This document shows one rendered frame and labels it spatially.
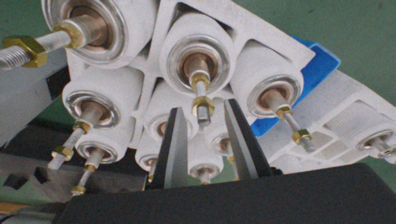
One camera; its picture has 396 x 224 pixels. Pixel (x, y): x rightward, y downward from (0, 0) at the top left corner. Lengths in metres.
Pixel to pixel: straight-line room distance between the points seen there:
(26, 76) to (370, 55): 0.91
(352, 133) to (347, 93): 0.09
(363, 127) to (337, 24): 0.28
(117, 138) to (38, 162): 0.40
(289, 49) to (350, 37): 0.35
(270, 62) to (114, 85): 0.22
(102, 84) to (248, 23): 0.22
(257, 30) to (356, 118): 0.32
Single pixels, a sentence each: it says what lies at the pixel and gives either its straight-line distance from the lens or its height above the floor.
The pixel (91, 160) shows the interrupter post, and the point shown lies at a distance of 0.33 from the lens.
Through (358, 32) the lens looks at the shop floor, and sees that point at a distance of 0.64.
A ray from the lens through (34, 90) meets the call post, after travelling 0.39.
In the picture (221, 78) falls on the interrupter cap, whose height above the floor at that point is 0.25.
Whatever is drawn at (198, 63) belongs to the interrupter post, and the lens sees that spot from 0.16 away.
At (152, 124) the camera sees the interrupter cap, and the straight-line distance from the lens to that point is 0.23.
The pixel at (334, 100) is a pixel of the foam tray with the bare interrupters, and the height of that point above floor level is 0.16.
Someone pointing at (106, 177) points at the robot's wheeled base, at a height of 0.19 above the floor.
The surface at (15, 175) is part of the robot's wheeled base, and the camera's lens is 0.74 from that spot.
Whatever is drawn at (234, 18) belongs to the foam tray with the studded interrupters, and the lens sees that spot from 0.24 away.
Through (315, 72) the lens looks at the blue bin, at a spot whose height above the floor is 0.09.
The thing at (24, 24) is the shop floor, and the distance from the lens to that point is 0.59.
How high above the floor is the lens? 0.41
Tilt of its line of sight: 49 degrees down
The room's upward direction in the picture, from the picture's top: 176 degrees clockwise
